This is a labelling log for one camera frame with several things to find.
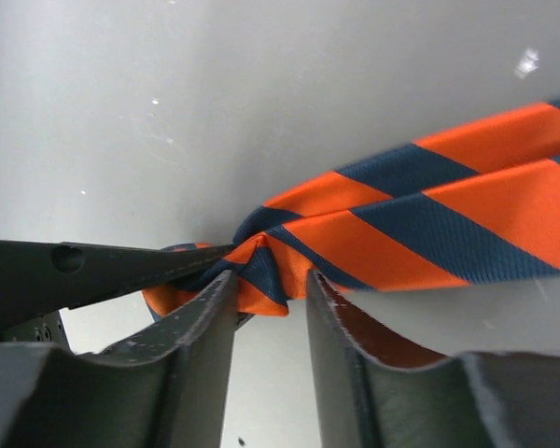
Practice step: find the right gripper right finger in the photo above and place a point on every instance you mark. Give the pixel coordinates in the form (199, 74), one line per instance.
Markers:
(375, 388)

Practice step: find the orange navy striped tie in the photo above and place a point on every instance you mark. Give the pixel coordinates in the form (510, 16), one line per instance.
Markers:
(477, 204)

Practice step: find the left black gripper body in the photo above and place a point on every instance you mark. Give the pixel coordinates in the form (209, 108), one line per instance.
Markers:
(47, 328)

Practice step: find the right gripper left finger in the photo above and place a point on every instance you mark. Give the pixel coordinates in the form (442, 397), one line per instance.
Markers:
(164, 386)

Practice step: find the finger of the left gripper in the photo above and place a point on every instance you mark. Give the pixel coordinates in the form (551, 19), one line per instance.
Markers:
(40, 278)

